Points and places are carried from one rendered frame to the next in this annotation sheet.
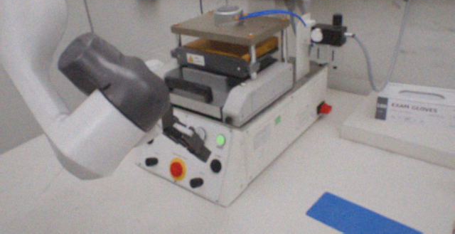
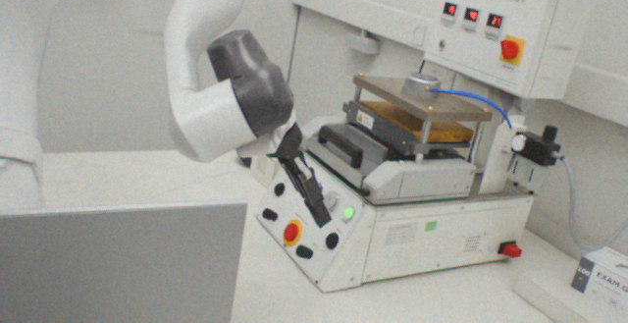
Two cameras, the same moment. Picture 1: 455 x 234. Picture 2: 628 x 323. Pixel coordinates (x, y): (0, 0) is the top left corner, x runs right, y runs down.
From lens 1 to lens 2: 0.33 m
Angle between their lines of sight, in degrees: 17
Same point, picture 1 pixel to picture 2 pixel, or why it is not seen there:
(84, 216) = not seen: hidden behind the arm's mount
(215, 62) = (383, 128)
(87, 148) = (195, 122)
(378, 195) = not seen: outside the picture
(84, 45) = (235, 36)
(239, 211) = (336, 303)
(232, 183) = (341, 268)
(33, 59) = (190, 35)
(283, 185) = (403, 303)
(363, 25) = (611, 167)
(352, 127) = (532, 282)
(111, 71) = (247, 66)
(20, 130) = not seen: hidden behind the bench
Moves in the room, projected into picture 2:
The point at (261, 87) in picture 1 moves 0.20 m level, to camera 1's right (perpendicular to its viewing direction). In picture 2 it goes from (420, 173) to (524, 203)
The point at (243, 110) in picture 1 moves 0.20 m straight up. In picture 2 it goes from (386, 188) to (409, 86)
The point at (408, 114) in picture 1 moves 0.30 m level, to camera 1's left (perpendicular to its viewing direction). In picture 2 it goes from (615, 296) to (464, 248)
